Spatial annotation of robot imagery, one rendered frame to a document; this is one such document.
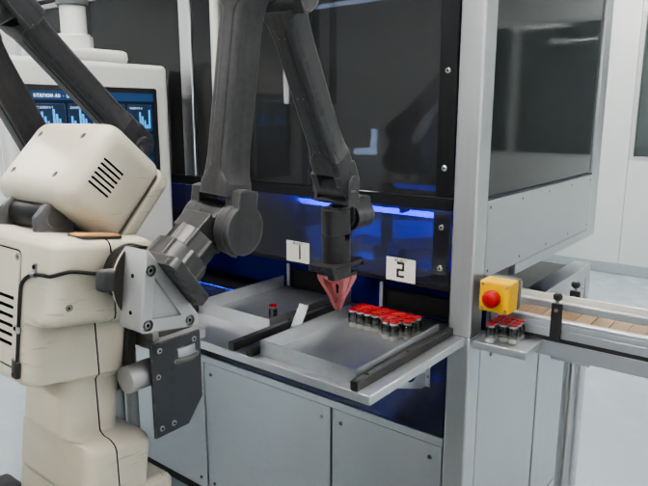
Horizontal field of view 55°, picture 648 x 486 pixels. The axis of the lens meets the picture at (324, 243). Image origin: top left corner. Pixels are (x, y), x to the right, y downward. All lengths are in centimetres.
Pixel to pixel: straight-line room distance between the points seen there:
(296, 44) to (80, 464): 73
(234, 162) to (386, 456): 109
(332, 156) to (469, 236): 47
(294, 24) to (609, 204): 528
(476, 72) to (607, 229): 480
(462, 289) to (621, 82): 471
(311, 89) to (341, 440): 111
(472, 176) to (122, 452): 91
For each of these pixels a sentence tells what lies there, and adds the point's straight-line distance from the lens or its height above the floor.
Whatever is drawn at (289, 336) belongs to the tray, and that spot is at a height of 90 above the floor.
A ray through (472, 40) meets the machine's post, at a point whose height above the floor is 156.
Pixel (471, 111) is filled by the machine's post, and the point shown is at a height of 141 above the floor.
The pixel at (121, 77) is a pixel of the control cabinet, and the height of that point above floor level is 151.
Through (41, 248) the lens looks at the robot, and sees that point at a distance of 92.
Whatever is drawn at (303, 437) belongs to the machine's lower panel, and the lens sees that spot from 196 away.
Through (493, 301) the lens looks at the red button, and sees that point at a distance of 143.
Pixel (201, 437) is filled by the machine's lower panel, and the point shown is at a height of 29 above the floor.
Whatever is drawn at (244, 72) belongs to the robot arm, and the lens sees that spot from 93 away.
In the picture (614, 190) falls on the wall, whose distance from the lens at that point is 610.
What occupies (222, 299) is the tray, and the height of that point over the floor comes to 90.
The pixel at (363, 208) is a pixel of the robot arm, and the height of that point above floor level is 122.
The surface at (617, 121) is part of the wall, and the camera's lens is 607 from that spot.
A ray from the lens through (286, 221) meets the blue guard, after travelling 178.
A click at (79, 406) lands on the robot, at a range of 106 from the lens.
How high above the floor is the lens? 140
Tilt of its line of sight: 12 degrees down
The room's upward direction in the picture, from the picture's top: straight up
